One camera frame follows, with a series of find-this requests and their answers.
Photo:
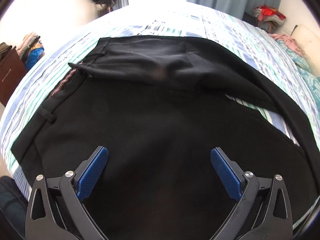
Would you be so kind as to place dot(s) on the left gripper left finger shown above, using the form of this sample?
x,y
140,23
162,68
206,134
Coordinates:
x,y
56,209

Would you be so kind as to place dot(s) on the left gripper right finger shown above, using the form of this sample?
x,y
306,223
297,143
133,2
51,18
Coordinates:
x,y
262,209

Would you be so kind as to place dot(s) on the black pants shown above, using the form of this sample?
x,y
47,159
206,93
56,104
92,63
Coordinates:
x,y
160,105

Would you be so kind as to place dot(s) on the teal patterned pillow back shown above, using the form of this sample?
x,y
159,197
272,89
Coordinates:
x,y
311,81

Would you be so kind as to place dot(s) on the dark brown drawer cabinet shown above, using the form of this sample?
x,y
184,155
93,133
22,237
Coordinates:
x,y
12,71

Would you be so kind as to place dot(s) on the clothes pile beside cabinet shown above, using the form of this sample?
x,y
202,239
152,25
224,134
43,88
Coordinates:
x,y
31,50

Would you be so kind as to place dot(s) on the olive cloth on cabinet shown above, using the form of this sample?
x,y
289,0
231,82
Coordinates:
x,y
4,49

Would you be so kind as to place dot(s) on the pink garment on bed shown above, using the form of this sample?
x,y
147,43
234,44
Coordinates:
x,y
290,42

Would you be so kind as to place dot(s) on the cream padded headboard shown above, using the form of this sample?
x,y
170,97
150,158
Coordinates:
x,y
308,42

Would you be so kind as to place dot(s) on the red clothes pile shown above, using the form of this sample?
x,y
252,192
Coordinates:
x,y
268,18

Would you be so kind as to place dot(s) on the striped blue green bedspread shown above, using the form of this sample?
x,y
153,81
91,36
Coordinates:
x,y
250,44

